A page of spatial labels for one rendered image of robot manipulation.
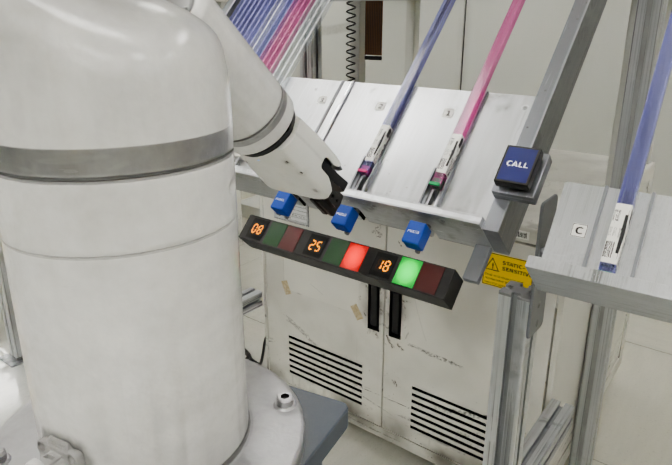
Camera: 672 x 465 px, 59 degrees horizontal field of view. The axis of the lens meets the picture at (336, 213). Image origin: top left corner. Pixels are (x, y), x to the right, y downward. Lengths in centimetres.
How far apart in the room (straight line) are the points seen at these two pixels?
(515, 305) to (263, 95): 39
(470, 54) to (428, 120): 203
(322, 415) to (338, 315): 92
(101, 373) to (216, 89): 15
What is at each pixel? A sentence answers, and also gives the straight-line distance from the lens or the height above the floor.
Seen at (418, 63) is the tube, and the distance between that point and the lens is 90.
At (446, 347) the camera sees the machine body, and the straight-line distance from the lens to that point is 120.
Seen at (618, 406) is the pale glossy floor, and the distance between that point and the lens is 177.
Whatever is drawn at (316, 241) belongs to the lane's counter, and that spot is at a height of 66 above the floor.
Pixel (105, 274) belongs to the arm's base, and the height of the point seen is 84.
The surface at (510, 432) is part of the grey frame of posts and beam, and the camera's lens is 83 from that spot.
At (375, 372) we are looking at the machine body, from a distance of 133.
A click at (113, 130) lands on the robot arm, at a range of 27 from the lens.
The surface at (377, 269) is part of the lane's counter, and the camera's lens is 75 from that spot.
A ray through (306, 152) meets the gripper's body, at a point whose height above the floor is 82.
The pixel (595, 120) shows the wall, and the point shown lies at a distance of 269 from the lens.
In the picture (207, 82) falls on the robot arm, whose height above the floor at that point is 92.
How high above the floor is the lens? 95
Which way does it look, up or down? 18 degrees down
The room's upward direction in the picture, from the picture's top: straight up
